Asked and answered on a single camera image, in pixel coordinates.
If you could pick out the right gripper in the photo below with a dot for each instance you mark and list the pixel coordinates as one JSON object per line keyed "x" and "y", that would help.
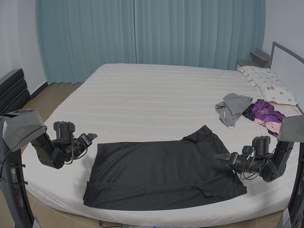
{"x": 236, "y": 161}

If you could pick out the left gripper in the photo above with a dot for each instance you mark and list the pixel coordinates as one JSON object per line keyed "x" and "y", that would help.
{"x": 83, "y": 141}

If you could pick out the black T-shirt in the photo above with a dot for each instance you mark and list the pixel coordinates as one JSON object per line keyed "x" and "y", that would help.
{"x": 161, "y": 170}

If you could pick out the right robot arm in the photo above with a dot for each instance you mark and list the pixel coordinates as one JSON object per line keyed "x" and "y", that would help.
{"x": 292, "y": 127}

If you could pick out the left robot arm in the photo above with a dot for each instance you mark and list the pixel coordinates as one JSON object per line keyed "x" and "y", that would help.
{"x": 21, "y": 127}

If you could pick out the bed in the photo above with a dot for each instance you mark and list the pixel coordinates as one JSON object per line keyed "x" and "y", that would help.
{"x": 154, "y": 96}

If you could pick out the black garment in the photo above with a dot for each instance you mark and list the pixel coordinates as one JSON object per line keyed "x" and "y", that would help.
{"x": 248, "y": 114}

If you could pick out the dark grey garment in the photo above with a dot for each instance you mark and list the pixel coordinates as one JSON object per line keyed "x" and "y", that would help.
{"x": 273, "y": 134}

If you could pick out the pink garment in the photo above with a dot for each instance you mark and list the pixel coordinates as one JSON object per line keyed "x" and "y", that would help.
{"x": 273, "y": 126}

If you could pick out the purple garment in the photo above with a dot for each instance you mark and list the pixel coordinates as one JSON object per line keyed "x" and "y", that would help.
{"x": 263, "y": 110}

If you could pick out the white printed pillow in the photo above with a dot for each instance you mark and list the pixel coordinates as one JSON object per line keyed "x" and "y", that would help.
{"x": 268, "y": 82}

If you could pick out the blue-green curtain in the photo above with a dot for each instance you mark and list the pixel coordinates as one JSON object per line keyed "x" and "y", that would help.
{"x": 194, "y": 25}
{"x": 83, "y": 32}

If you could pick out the grey bedside table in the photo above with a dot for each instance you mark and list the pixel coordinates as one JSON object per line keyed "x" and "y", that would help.
{"x": 260, "y": 54}

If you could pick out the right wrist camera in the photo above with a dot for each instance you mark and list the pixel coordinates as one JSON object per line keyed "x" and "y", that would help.
{"x": 247, "y": 150}

